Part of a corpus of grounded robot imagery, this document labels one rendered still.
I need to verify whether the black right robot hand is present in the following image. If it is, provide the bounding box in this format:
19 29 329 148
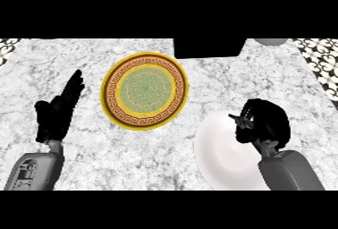
233 98 292 150

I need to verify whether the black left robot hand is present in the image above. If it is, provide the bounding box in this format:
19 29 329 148
32 69 85 144

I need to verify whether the white plate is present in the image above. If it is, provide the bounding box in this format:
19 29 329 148
193 109 271 191

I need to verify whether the yellow patterned plate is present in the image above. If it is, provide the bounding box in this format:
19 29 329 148
98 51 190 131

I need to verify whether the grey round object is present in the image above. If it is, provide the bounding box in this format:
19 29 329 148
253 38 289 47

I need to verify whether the black appliance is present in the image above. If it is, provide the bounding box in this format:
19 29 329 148
172 38 247 60

